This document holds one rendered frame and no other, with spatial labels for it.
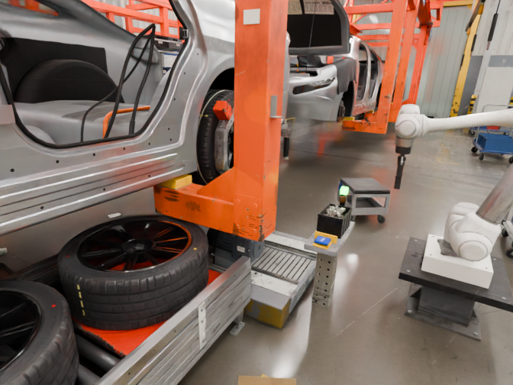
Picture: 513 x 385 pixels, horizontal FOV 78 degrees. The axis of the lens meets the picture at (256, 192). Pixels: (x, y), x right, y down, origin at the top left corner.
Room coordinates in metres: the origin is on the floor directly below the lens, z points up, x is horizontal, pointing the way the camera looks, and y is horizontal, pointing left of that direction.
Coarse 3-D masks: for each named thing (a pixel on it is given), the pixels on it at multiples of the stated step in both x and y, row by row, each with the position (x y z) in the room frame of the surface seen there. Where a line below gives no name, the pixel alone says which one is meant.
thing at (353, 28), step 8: (352, 0) 13.73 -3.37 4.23; (424, 8) 8.53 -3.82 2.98; (432, 8) 9.73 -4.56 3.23; (440, 8) 12.32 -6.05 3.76; (352, 16) 13.79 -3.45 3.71; (424, 16) 9.39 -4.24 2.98; (432, 16) 12.45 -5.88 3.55; (440, 16) 12.30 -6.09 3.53; (352, 24) 13.67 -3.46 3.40; (360, 24) 13.52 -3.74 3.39; (368, 24) 13.39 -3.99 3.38; (376, 24) 13.25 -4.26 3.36; (384, 24) 13.12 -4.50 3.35; (416, 24) 12.62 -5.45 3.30; (352, 32) 13.20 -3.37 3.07; (360, 32) 14.06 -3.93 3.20
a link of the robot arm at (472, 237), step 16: (512, 176) 1.31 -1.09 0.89; (496, 192) 1.34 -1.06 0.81; (512, 192) 1.30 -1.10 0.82; (480, 208) 1.37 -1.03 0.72; (496, 208) 1.32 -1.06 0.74; (464, 224) 1.37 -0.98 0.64; (480, 224) 1.32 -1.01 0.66; (496, 224) 1.32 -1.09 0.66; (464, 240) 1.30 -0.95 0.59; (480, 240) 1.27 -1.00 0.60; (464, 256) 1.29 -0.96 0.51; (480, 256) 1.26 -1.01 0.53
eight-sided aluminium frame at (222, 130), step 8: (232, 104) 1.96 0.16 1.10; (232, 120) 1.90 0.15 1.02; (216, 128) 1.86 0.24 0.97; (224, 128) 1.83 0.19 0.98; (216, 136) 1.84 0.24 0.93; (224, 136) 1.82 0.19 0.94; (216, 144) 1.84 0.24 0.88; (224, 144) 1.83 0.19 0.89; (216, 152) 1.84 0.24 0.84; (224, 152) 1.83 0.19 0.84; (216, 160) 1.84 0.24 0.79; (224, 160) 1.83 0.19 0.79; (216, 168) 1.84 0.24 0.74; (224, 168) 1.82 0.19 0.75
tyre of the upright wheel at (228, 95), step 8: (208, 96) 2.01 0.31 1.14; (216, 96) 2.00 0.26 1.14; (224, 96) 1.98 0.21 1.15; (232, 96) 2.05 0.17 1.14; (208, 104) 1.94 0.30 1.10; (200, 112) 1.92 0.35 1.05; (208, 112) 1.88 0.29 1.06; (200, 120) 1.87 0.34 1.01; (208, 120) 1.85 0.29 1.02; (216, 120) 1.90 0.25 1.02; (200, 128) 1.86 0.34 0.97; (208, 128) 1.84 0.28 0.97; (200, 136) 1.83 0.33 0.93; (208, 136) 1.83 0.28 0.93; (200, 144) 1.82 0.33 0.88; (208, 144) 1.83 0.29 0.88; (200, 152) 1.82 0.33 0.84; (208, 152) 1.83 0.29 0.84; (200, 160) 1.84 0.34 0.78; (208, 160) 1.82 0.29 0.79; (200, 168) 1.85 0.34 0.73; (208, 168) 1.83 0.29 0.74; (192, 176) 1.93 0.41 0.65; (200, 176) 1.91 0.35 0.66; (208, 176) 1.85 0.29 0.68; (216, 176) 1.89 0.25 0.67; (200, 184) 1.99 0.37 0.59
